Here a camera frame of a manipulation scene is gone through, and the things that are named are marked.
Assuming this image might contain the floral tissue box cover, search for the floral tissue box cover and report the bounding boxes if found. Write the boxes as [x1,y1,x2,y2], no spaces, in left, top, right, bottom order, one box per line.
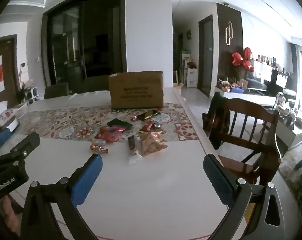
[0,100,19,128]

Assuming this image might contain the white storage drawers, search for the white storage drawers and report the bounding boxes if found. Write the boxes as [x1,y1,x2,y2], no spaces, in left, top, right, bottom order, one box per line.
[186,67,198,88]

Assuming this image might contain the white cube shelf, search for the white cube shelf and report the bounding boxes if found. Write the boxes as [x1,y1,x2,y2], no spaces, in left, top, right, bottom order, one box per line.
[26,86,39,104]

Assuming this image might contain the cluttered coffee table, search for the cluttered coffee table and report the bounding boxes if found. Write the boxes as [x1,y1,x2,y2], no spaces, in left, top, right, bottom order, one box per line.
[276,90,302,143]

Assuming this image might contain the ceiling air vent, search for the ceiling air vent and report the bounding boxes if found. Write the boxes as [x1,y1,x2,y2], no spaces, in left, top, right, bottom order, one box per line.
[8,0,48,8]

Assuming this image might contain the brown cardboard box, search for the brown cardboard box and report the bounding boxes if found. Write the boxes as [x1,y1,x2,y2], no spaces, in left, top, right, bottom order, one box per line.
[108,71,164,109]

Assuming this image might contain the dark wood wall panel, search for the dark wood wall panel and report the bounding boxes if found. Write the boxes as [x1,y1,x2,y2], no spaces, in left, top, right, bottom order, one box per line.
[216,3,243,90]

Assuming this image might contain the dark glass sliding door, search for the dark glass sliding door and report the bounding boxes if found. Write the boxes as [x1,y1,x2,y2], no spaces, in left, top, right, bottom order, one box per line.
[42,0,128,87]

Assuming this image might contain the pile of small boxes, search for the pile of small boxes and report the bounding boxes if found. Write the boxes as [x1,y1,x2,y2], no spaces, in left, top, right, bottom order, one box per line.
[217,79,249,93]

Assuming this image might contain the red candy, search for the red candy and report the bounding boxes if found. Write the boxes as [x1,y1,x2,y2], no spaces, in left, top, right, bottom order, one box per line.
[90,144,109,155]

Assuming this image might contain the clip-shaped wall lamp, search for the clip-shaped wall lamp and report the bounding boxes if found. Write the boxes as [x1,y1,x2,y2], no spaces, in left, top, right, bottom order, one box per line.
[225,22,233,46]

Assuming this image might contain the television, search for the television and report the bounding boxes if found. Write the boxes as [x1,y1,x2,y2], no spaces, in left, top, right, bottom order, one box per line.
[246,60,285,92]

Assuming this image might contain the person's left hand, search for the person's left hand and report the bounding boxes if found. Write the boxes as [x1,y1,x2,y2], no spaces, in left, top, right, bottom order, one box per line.
[0,195,19,228]

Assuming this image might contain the row of shelf ornaments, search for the row of shelf ornaments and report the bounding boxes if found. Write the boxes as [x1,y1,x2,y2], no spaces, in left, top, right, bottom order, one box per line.
[256,54,279,68]

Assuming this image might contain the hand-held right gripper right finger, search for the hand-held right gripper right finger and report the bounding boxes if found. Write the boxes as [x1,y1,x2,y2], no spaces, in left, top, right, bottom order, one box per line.
[203,154,286,240]

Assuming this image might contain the tan snack bag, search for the tan snack bag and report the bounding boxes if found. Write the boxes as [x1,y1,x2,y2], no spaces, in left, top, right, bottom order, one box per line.
[138,132,168,158]

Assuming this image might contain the dark cloth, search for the dark cloth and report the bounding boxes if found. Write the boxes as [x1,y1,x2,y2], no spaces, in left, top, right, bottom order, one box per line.
[202,92,231,150]

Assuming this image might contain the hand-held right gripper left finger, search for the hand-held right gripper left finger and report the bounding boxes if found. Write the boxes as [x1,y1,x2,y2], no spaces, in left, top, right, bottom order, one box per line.
[18,153,103,240]

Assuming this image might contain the dark green dining chair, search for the dark green dining chair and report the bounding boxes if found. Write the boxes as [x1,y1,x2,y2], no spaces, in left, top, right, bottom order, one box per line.
[82,75,110,93]
[44,82,69,99]

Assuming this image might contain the black gold snack packet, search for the black gold snack packet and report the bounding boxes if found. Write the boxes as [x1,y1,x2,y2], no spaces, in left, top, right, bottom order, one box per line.
[137,109,161,121]

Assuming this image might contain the dark hallway door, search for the dark hallway door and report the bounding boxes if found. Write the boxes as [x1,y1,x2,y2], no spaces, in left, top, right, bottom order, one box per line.
[198,15,214,97]

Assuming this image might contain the pink snack packet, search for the pink snack packet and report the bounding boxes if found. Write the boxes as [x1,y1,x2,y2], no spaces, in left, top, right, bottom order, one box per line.
[95,126,126,142]

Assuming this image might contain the wooden high chair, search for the wooden high chair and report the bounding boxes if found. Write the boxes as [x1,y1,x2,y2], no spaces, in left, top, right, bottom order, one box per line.
[208,97,283,185]

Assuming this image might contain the dark green snack packet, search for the dark green snack packet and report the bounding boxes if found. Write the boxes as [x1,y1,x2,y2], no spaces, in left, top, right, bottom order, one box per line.
[107,118,133,130]

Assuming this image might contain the patterned tile table mat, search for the patterned tile table mat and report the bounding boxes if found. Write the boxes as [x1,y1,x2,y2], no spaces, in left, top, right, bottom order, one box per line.
[16,102,199,143]

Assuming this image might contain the brown entrance door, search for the brown entrance door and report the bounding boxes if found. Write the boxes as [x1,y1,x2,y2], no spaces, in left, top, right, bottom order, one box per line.
[0,35,19,110]

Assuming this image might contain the red snack packet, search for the red snack packet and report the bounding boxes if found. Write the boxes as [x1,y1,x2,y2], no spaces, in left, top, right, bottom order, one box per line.
[140,121,164,132]

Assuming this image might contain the brown snack bar packet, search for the brown snack bar packet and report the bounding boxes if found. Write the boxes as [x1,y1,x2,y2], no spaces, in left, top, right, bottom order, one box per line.
[128,135,137,153]

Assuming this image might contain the red foil balloons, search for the red foil balloons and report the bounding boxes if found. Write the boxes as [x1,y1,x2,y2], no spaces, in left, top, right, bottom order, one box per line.
[232,47,255,72]

